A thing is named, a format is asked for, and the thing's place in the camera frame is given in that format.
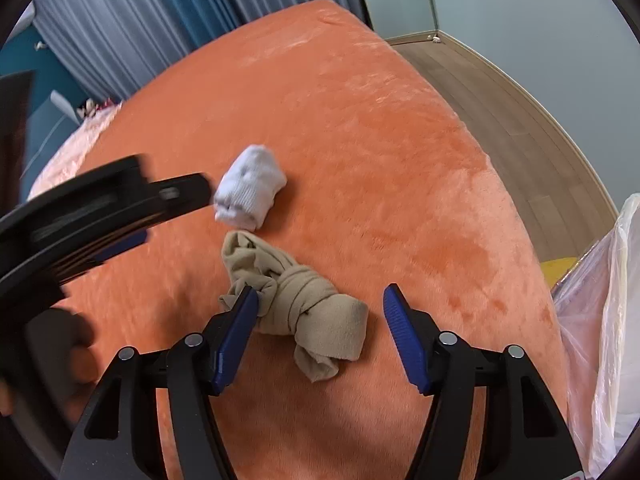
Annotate dark brown board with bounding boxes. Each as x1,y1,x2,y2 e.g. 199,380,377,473
0,72,36,221

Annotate small doll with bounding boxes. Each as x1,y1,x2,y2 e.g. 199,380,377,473
76,97,117,119

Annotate beige stockings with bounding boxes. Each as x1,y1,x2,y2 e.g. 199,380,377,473
218,230,370,384

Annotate orange plush blanket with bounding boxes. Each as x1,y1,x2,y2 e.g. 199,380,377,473
27,0,572,480

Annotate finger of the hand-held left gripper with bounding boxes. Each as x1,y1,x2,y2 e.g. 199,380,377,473
137,173,212,226
60,229,150,283

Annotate teal curtain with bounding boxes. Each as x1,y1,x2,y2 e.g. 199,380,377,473
150,0,242,57

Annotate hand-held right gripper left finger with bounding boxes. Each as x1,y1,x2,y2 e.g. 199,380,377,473
60,285,259,480

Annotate white sock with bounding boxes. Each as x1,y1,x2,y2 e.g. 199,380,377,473
213,144,288,232

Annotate grey curtain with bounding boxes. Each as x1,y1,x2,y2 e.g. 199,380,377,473
36,0,362,107

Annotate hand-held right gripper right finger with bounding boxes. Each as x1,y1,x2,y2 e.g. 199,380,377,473
382,283,583,480

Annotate beige skirting board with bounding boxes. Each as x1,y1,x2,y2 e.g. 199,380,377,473
384,29,622,223

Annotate person's left hand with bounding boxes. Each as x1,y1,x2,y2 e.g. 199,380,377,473
0,307,97,418

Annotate pink bedding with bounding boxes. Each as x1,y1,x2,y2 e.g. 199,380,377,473
27,100,124,200

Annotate pale blue cabinet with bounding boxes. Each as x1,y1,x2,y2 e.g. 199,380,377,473
20,89,82,178

